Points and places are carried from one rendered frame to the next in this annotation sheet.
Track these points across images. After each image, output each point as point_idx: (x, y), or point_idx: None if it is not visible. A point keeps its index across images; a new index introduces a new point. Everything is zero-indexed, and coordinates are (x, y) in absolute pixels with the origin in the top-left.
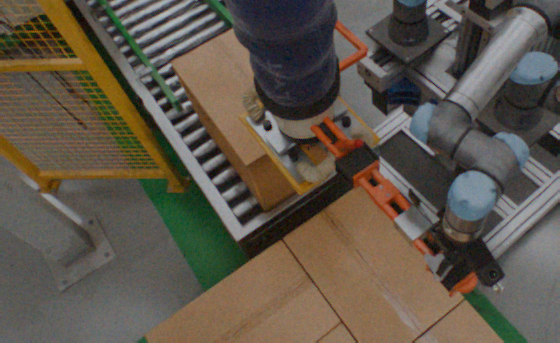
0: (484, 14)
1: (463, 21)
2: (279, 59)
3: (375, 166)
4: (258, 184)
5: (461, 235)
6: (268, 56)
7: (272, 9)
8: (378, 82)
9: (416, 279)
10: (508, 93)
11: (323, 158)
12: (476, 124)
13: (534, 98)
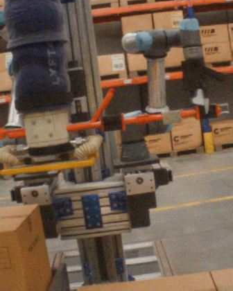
0: (84, 118)
1: (73, 134)
2: (53, 48)
3: (123, 116)
4: (23, 266)
5: (199, 48)
6: (52, 39)
7: (54, 5)
8: (46, 193)
9: (176, 283)
10: (128, 136)
11: (44, 265)
12: (121, 182)
13: (143, 125)
